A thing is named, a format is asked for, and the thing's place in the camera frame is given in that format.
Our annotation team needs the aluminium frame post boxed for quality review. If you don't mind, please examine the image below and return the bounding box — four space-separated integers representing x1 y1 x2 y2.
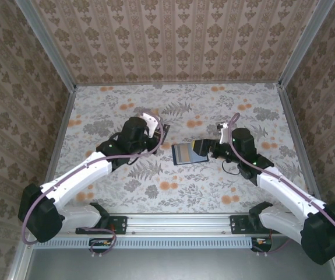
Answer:
278 0 335 89
15 0 78 92

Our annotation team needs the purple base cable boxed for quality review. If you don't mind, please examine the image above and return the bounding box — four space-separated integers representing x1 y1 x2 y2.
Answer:
89 227 118 258
249 229 291 258

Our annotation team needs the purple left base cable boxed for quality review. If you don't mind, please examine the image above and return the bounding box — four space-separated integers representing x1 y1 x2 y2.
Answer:
89 227 118 258

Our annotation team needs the beige and grey striped card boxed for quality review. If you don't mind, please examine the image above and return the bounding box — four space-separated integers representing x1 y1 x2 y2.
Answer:
175 144 195 165

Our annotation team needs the white slotted cable duct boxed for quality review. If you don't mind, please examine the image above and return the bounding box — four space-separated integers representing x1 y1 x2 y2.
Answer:
34 236 253 249

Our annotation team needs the aluminium table side rail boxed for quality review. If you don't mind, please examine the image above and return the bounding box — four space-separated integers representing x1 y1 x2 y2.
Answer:
38 86 78 187
278 82 325 202

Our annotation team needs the navy blue card holder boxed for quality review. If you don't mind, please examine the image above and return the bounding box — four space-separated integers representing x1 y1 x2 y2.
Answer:
171 142 210 167

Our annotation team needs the grey metal sheet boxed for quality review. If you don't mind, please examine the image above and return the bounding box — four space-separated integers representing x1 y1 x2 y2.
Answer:
26 247 335 280

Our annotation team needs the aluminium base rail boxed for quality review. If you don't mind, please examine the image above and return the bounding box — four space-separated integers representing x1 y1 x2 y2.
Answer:
59 212 276 235

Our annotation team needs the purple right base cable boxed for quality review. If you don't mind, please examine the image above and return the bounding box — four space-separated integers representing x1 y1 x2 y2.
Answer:
249 229 291 258

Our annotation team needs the thin black right gripper cable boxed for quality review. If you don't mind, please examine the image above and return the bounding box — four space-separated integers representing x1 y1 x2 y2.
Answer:
221 159 243 176

